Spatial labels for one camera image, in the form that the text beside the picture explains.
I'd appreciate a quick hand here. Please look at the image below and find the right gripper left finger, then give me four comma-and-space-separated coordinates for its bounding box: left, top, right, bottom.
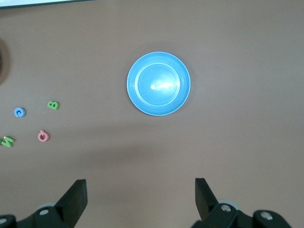
0, 179, 88, 228

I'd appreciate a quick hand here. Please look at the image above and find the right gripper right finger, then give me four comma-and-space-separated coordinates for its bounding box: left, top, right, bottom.
191, 177, 295, 228

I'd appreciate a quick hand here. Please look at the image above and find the red letter Q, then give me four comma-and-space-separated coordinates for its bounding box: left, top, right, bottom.
37, 130, 51, 143

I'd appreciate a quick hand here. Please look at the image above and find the green letter N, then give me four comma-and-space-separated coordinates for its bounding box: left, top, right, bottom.
0, 135, 15, 148

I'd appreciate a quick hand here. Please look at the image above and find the blue letter C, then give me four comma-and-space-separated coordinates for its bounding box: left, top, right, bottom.
13, 107, 26, 118

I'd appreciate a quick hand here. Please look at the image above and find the blue plate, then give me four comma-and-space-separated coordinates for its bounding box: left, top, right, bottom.
126, 51, 191, 117

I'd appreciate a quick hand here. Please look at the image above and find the beige plate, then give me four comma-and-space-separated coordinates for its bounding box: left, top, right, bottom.
0, 40, 11, 85

